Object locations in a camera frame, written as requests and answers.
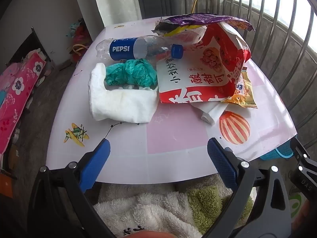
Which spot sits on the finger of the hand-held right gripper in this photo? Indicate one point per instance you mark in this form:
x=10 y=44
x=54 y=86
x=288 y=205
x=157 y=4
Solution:
x=301 y=155

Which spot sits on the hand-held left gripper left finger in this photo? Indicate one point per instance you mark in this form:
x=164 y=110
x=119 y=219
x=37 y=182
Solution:
x=96 y=163

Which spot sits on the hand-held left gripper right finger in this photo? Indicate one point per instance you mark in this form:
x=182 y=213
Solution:
x=221 y=164

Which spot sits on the blue plastic basket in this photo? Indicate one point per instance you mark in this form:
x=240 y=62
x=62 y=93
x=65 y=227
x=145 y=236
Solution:
x=272 y=155

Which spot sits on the small white wrapper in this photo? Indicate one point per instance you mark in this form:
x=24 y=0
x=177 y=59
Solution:
x=210 y=114

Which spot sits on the yellow orange snack packet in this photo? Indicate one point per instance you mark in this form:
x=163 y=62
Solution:
x=245 y=91

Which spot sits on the red and white snack bag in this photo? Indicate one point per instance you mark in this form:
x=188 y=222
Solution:
x=198 y=79

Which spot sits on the green plastic bag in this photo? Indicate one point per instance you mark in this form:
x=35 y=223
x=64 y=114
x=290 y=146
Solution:
x=133 y=72

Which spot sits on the clear bottle with blue label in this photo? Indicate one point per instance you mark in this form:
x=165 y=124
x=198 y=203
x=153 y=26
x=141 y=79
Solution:
x=121 y=49

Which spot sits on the purple noodle wrapper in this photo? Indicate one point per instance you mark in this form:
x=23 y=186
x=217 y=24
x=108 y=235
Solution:
x=198 y=18

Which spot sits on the person's right hand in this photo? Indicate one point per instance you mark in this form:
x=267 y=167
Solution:
x=307 y=220

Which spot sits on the white and green paper bag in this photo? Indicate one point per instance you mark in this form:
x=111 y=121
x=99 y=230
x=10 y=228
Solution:
x=296 y=203

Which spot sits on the white and green fleece garment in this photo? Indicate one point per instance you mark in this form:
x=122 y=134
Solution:
x=148 y=208

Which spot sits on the orange box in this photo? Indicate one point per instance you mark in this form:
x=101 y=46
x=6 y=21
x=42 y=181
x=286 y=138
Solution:
x=6 y=186

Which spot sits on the pink floral blanket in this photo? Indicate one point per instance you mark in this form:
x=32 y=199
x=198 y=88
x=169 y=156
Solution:
x=19 y=91

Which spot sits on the pile of colourful toys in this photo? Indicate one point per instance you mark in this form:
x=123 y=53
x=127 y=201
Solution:
x=80 y=36

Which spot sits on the metal balcony railing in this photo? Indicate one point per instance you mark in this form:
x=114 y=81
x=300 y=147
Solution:
x=273 y=18

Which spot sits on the white curtain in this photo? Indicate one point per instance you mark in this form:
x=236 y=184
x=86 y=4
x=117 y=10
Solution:
x=116 y=0

